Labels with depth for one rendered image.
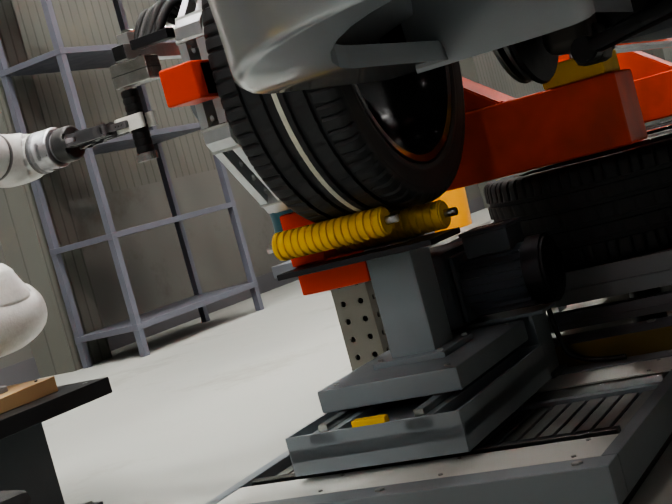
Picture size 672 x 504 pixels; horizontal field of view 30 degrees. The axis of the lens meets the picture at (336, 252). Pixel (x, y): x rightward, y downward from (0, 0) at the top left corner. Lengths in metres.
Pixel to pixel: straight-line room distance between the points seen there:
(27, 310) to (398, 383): 1.13
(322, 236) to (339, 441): 0.40
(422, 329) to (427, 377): 0.17
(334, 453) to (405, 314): 0.33
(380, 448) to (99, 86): 5.78
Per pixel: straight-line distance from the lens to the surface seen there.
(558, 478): 2.02
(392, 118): 2.70
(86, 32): 7.93
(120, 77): 2.57
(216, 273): 8.29
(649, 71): 4.71
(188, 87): 2.29
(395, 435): 2.27
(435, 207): 2.45
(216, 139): 2.37
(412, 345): 2.50
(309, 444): 2.36
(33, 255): 6.84
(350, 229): 2.40
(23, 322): 3.14
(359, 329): 3.17
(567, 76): 2.77
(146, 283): 7.75
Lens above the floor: 0.61
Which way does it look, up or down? 3 degrees down
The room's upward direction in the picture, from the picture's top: 15 degrees counter-clockwise
